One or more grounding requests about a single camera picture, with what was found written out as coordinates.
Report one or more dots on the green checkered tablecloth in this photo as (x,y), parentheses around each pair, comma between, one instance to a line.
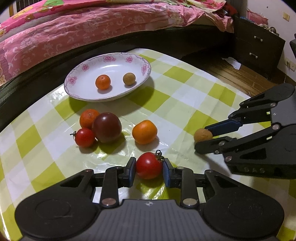
(185,92)

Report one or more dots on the dark purple tomato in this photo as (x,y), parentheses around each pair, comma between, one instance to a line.
(106,127)

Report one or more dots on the large red tomato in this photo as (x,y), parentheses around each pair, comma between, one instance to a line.
(148,165)

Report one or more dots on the small red tomato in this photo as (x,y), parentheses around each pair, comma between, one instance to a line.
(84,137)

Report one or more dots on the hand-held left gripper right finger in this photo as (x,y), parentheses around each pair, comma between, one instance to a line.
(166,174)

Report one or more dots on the small orange mandarin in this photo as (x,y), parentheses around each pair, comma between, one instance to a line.
(103,82)

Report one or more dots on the dark wooden nightstand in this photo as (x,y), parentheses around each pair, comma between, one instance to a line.
(254,46)

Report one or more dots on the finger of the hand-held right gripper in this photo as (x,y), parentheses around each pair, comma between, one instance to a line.
(209,146)
(223,126)

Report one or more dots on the brown longan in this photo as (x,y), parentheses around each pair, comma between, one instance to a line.
(129,78)
(201,135)

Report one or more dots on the white floral plate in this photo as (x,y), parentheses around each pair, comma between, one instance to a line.
(111,92)

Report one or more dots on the red cloth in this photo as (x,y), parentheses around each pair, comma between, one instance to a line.
(230,9)

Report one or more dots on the wall socket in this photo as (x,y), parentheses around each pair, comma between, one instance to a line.
(286,16)
(291,65)

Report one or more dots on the pink floral blanket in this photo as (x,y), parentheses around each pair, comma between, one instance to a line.
(69,30)

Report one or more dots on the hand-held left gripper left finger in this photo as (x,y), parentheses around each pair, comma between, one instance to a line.
(131,172)

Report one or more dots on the white paper scrap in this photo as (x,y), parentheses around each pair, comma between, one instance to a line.
(233,62)

